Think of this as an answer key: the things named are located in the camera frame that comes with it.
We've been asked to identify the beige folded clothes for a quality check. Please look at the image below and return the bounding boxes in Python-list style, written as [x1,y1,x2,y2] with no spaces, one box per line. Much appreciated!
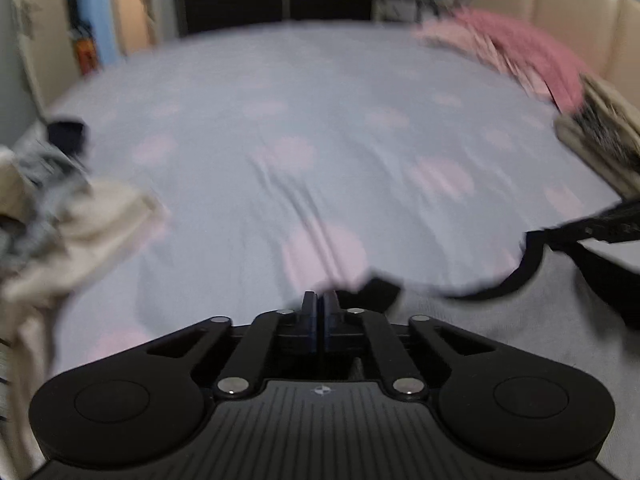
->
[554,74,640,198]

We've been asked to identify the dark navy garment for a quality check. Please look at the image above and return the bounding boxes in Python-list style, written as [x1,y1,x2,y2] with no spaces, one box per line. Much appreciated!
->
[46,118,90,155]

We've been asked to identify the cream bedroom door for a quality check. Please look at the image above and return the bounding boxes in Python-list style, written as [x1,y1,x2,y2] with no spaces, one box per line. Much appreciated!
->
[9,0,83,108]

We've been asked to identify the polka dot bedsheet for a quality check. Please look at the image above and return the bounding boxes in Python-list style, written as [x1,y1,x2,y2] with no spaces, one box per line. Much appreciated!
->
[10,20,640,381]

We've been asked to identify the cream padded headboard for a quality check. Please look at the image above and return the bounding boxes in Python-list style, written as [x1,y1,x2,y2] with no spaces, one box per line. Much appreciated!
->
[472,0,640,88]

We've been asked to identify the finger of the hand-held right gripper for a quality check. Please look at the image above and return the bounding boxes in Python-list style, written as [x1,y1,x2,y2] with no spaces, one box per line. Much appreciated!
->
[547,200,640,246]

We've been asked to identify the grey and black shirt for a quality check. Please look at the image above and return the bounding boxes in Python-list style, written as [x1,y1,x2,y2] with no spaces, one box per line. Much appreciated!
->
[340,230,640,480]

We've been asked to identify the cream garment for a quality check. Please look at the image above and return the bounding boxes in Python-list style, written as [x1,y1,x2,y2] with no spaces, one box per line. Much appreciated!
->
[0,147,171,466]

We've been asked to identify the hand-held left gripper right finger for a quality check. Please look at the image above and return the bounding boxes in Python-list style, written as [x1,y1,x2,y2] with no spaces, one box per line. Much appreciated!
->
[324,291,493,402]

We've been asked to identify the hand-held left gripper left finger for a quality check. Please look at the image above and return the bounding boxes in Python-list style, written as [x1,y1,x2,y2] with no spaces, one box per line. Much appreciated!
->
[145,291,317,402]

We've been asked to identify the grey striped garment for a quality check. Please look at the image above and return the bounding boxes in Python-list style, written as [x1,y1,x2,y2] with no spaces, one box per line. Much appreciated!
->
[0,142,93,266]

